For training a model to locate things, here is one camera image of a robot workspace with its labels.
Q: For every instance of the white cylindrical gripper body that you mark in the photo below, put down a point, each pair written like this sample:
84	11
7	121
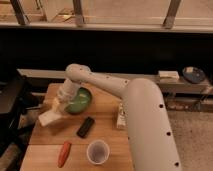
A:
66	92

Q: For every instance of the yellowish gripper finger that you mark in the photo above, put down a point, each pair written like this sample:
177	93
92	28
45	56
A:
56	106
69	108

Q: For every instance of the white sponge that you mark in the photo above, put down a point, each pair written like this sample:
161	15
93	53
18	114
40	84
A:
49	116

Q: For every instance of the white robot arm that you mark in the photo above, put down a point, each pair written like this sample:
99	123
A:
151	139

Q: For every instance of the green ceramic bowl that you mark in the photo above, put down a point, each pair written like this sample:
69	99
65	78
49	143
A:
82	100

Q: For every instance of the black rectangular block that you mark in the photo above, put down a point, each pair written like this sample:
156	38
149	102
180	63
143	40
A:
85	127

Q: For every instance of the orange toy carrot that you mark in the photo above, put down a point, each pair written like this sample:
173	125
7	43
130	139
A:
64	153

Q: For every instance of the white labelled bottle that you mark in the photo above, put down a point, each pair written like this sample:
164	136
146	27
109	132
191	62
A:
121	122

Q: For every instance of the white box on shelf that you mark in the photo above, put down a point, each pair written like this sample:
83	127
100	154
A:
173	75

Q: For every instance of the dark round dish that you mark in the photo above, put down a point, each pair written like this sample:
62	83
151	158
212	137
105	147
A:
193	75

